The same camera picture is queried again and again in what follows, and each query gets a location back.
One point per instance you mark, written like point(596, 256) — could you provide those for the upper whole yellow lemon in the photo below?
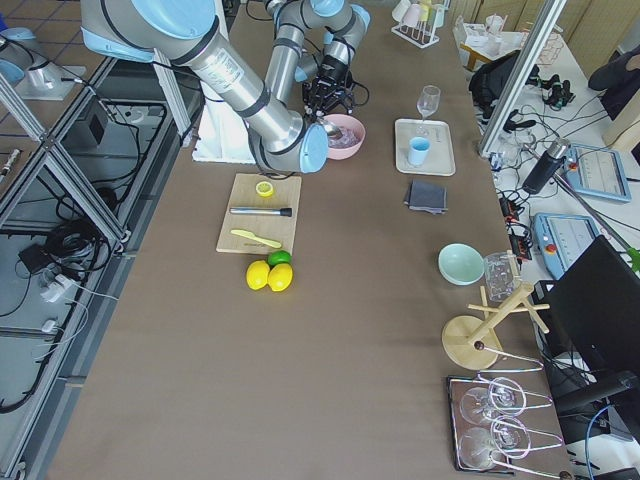
point(257, 274)

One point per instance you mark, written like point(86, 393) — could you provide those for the black monitor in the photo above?
point(596, 302)

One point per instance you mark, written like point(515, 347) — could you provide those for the half lemon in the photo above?
point(264, 189)

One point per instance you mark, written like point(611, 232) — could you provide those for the near teach pendant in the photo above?
point(561, 239)

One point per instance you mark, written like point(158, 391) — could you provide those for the black frame tray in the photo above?
point(540, 440)

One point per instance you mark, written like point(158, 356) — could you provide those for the pale green bowl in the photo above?
point(460, 264)

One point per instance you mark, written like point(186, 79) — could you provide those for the cream serving tray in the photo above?
point(440, 160)

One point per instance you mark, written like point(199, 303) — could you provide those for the clear ice cubes pile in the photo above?
point(349, 139)

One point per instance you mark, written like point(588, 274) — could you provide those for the aluminium camera post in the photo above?
point(536, 40)

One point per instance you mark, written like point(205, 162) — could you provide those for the black thermos bottle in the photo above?
point(548, 163)

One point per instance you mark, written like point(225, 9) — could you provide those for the lower whole yellow lemon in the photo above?
point(280, 277)

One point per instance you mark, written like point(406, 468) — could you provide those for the teach pendant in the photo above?
point(596, 171)
point(561, 239)

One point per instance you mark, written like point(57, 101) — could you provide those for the light blue cup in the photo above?
point(418, 151)

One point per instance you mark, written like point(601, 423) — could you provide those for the stainless steel ice scoop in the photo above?
point(333, 131)

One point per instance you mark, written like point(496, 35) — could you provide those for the far teach pendant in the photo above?
point(596, 171)

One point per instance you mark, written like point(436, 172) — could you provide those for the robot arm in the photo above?
point(187, 33)
point(315, 44)

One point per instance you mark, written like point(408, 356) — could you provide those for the pink bowl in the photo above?
point(352, 123)

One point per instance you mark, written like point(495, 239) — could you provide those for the hanging wine glass upper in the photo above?
point(483, 403)

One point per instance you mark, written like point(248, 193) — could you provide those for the yellow plastic knife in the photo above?
point(256, 238)

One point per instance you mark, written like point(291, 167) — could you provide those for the steel muddler black tip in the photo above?
point(255, 211)

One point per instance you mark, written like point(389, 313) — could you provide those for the green lime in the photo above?
point(279, 257)

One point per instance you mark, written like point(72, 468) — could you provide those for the wooden cup tree stand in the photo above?
point(472, 343)

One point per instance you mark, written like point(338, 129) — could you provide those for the hanging wine glass lower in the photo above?
point(486, 448)

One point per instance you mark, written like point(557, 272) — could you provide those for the hanging wine glass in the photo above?
point(483, 403)
point(486, 448)

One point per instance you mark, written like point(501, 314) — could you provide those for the folded grey cloth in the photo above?
point(426, 197)

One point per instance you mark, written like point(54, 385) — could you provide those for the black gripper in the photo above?
point(330, 71)

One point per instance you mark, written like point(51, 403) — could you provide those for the glass measuring beaker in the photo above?
point(502, 275)

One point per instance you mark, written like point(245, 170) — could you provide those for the whole yellow lemon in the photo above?
point(257, 274)
point(280, 277)

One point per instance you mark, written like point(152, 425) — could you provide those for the clear wine glass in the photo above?
point(427, 104)

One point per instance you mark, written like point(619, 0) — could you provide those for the white wire rack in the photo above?
point(418, 21)

